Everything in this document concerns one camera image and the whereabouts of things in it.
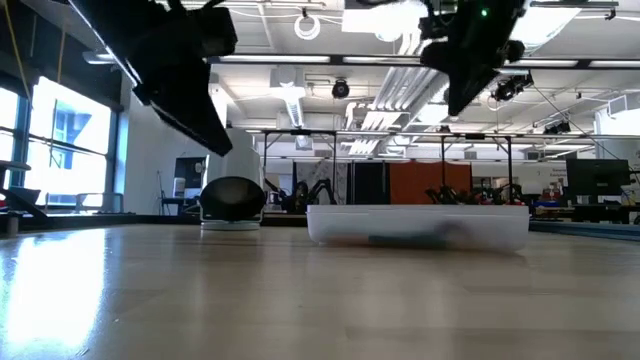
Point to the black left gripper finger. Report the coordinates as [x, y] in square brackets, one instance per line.
[190, 110]

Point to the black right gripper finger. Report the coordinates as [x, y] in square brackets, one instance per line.
[465, 85]

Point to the clear plastic supply box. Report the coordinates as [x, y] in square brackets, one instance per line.
[415, 225]

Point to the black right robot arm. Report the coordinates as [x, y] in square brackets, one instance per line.
[500, 10]

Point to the black background robot arm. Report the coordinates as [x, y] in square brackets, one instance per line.
[450, 195]
[300, 192]

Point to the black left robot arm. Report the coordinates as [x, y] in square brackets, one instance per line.
[100, 7]

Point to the black ceiling lamp cluster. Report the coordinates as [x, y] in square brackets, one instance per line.
[557, 128]
[510, 90]

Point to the long ceiling light strip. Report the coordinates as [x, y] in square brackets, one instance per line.
[370, 59]
[615, 64]
[275, 59]
[540, 63]
[100, 58]

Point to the white cylindrical container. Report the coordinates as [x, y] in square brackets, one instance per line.
[245, 160]

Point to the small white appliance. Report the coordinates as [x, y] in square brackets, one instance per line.
[178, 187]

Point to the white ceiling vent unit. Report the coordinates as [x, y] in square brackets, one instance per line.
[290, 95]

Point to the orange partition panel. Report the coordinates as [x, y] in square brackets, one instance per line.
[425, 182]

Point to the black round ceiling lamp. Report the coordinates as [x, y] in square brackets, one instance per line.
[340, 89]

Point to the black partition panel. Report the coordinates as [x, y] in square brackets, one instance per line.
[370, 182]

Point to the black computer monitor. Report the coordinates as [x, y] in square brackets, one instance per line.
[597, 177]

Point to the dark background desk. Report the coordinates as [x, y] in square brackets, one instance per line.
[600, 212]

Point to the blue bar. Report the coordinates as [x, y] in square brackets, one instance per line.
[590, 231]

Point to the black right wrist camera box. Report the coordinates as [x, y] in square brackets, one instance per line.
[432, 27]

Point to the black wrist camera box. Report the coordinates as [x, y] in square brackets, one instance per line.
[432, 27]
[218, 30]

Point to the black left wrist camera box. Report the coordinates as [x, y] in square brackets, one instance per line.
[218, 30]

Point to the dark wall board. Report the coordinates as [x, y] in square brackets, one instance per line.
[190, 172]

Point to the white ribbed ceiling duct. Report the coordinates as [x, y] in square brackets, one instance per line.
[400, 90]

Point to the silver ventilation duct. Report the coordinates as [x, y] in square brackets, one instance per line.
[542, 27]

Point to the black ceiling rail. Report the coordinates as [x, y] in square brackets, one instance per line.
[575, 4]

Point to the black metal frame stand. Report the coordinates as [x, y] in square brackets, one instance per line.
[300, 132]

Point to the white wall air vent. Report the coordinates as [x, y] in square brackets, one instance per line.
[625, 105]

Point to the small grey post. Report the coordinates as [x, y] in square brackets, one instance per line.
[12, 226]

